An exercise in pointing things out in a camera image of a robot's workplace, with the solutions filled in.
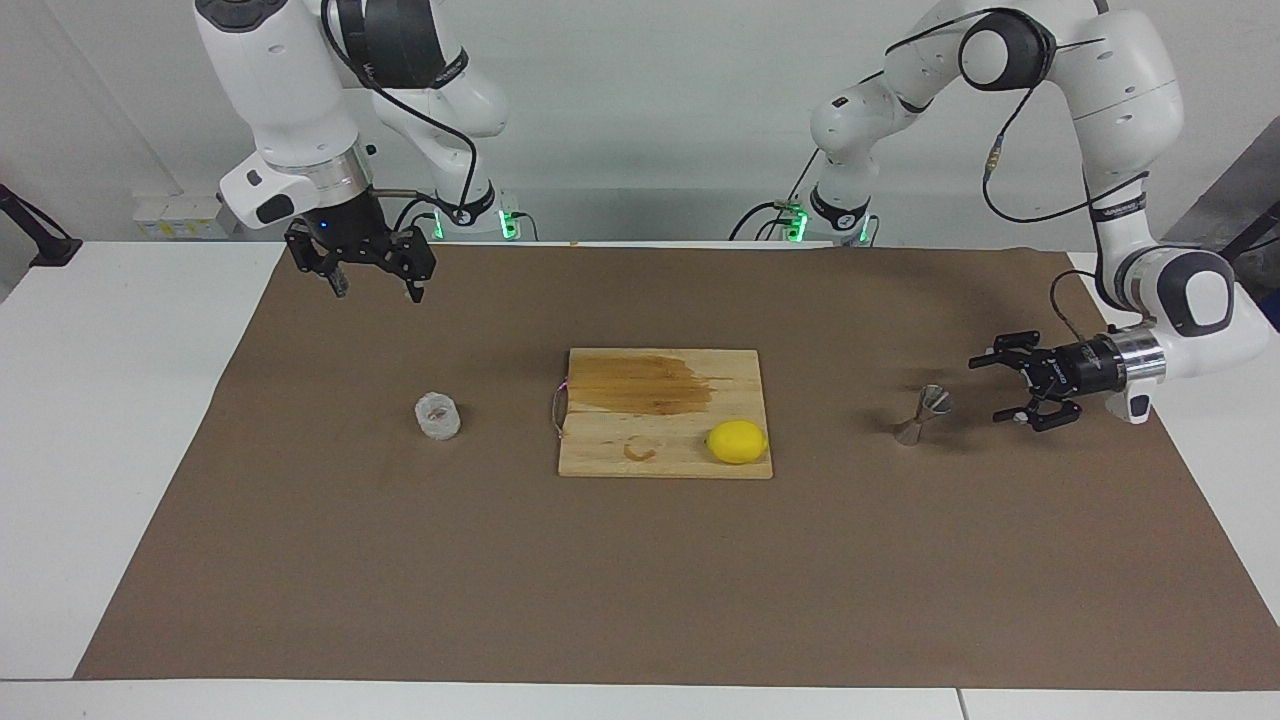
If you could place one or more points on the wooden cutting board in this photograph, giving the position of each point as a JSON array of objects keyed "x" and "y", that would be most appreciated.
[{"x": 600, "y": 445}]

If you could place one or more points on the black clamp stand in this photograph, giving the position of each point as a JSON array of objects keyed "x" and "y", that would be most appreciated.
[
  {"x": 1262, "y": 228},
  {"x": 55, "y": 250}
]

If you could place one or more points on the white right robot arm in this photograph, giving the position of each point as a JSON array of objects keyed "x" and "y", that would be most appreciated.
[{"x": 280, "y": 80}]

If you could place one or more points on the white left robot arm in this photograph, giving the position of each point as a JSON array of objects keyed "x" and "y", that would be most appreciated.
[{"x": 1120, "y": 80}]

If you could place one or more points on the brown paper table mat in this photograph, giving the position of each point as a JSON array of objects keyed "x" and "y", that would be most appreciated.
[{"x": 400, "y": 560}]

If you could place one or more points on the dark grey partition panel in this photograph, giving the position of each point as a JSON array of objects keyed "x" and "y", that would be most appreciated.
[{"x": 1240, "y": 170}]

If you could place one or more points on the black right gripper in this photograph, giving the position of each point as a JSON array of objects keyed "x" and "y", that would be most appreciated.
[{"x": 355, "y": 230}]

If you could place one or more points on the steel double jigger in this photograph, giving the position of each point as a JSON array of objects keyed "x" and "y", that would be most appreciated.
[{"x": 935, "y": 400}]

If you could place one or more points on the yellow lemon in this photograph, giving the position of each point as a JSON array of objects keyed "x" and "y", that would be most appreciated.
[{"x": 737, "y": 442}]

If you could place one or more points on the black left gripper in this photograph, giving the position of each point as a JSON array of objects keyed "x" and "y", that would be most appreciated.
[{"x": 1080, "y": 368}]

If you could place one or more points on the small blue object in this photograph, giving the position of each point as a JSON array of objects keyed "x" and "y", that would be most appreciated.
[{"x": 1273, "y": 312}]

